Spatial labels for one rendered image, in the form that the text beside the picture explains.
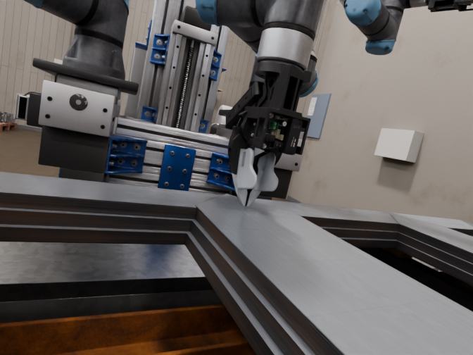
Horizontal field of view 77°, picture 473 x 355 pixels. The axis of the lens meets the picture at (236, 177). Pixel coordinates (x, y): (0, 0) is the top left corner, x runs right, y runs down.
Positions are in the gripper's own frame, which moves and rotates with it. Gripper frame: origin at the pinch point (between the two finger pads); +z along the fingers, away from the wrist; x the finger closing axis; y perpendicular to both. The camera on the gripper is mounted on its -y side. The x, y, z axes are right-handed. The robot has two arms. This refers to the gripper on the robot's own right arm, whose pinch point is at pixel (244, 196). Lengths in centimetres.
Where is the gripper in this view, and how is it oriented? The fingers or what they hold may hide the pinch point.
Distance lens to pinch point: 48.0
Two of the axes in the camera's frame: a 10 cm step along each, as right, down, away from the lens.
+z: -2.1, 9.7, 1.5
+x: 8.8, 1.2, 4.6
